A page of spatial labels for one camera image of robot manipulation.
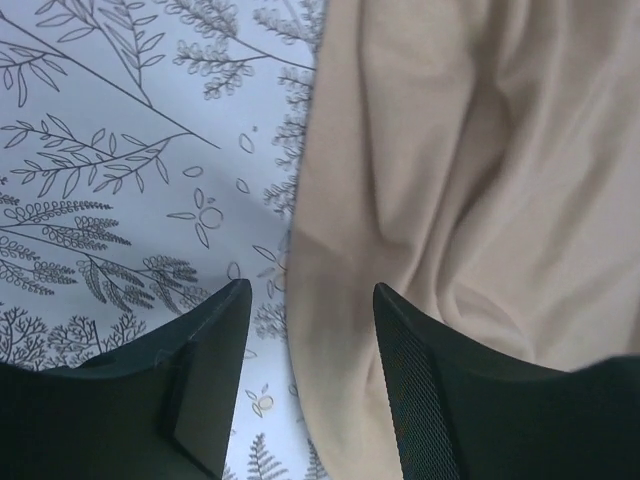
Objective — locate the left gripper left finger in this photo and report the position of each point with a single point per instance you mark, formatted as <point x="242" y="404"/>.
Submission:
<point x="159" y="407"/>

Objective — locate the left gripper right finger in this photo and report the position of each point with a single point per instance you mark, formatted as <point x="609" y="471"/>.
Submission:
<point x="462" y="410"/>

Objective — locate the beige t shirt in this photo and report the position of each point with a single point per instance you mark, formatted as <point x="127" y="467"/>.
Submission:
<point x="482" y="158"/>

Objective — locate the floral patterned table mat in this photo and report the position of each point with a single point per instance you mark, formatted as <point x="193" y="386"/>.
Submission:
<point x="149" y="155"/>

